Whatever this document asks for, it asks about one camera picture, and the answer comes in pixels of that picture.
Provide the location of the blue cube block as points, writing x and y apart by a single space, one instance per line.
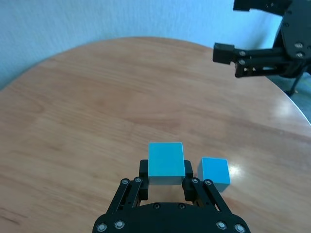
165 161
215 171

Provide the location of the black office chair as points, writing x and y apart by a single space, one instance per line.
294 83

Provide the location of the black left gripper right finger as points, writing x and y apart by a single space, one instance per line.
189 180

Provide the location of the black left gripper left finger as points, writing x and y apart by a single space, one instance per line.
143 179

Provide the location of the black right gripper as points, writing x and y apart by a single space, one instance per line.
297 31

